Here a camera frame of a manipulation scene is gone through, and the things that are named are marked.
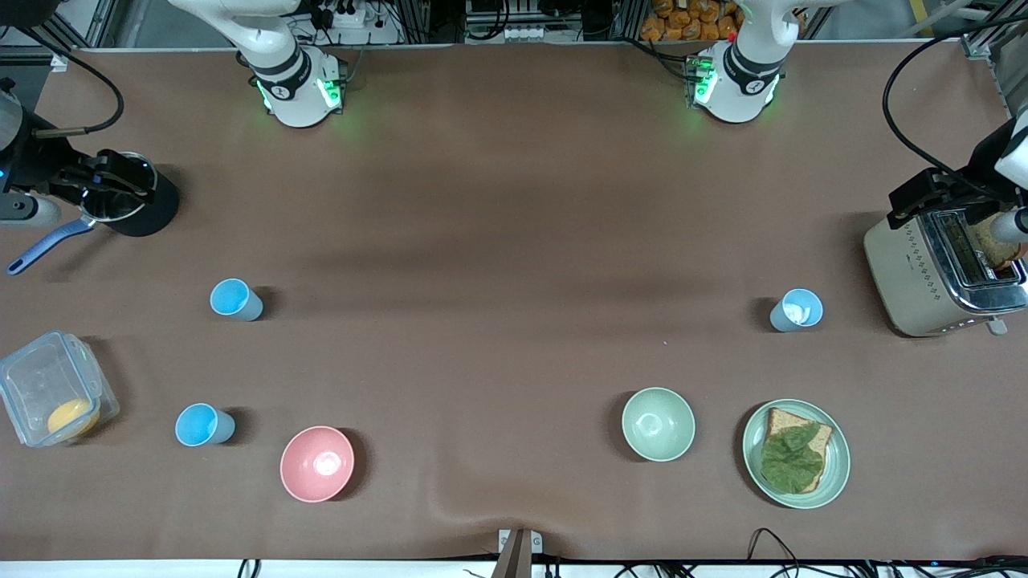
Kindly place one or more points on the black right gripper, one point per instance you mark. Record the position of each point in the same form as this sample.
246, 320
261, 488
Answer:
38, 166

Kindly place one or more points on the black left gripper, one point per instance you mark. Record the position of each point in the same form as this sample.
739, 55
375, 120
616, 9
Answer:
985, 160

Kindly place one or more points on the blue plastic cup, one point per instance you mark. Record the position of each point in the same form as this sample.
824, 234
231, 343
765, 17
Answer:
795, 311
201, 425
233, 299

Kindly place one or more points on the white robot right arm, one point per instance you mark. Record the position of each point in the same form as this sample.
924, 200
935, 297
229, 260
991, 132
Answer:
293, 80

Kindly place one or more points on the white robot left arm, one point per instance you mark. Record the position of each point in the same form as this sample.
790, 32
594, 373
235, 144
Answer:
743, 80

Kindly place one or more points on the beige chrome toaster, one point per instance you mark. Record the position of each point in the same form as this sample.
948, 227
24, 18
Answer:
899, 273

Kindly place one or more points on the brown toast slice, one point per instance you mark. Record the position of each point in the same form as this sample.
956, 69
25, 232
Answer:
992, 245

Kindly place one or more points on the clear plastic container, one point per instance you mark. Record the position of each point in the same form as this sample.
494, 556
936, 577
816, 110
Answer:
32, 377

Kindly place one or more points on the orange round food piece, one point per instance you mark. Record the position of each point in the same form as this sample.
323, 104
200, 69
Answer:
71, 417

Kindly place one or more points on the brown bread slice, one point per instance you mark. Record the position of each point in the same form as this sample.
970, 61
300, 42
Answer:
779, 421

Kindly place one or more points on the pale green plate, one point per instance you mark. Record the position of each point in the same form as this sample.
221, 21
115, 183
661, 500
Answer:
839, 457

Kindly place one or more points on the white power strip with plugs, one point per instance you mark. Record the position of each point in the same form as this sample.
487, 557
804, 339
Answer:
345, 16

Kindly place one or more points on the bag of orange snacks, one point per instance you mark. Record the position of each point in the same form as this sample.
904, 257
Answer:
691, 20

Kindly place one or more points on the green lettuce leaf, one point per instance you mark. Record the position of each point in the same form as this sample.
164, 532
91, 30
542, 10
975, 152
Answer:
791, 461

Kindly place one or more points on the pink bowl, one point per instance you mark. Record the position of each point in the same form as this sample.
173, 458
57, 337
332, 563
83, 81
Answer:
317, 464

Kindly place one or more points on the pale green bowl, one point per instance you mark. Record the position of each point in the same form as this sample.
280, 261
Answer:
658, 424

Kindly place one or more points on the white flat power strip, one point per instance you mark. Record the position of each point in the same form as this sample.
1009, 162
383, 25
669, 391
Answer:
520, 34

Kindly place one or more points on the aluminium frame profile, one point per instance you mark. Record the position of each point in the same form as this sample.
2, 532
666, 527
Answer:
976, 44

